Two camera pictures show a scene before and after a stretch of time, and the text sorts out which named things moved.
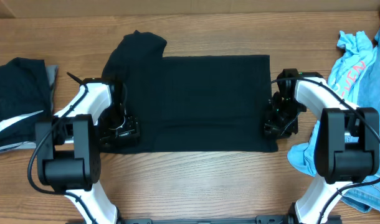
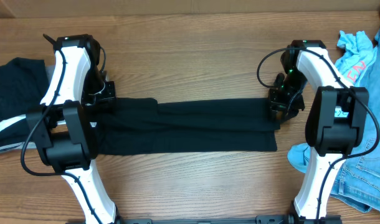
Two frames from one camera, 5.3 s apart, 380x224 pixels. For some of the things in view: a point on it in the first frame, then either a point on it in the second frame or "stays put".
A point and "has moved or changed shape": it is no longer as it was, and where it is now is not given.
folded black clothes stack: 20,98 stays put
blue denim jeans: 374,198 stays put
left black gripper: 132,128 → 110,93
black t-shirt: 192,104 has moved or changed shape
